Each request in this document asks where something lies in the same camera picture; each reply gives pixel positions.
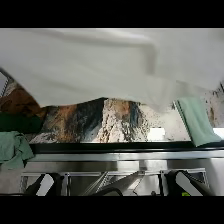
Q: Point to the white shirt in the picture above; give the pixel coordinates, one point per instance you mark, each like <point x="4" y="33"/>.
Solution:
<point x="100" y="63"/>

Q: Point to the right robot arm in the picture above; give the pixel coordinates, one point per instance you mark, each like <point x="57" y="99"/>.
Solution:
<point x="186" y="183"/>

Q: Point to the dark green garment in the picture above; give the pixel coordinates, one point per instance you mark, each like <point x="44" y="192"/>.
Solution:
<point x="18" y="122"/>

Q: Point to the brown garment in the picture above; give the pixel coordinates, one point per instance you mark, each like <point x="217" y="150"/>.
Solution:
<point x="18" y="101"/>

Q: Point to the silver frame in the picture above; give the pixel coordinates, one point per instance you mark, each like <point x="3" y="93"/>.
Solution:
<point x="100" y="156"/>

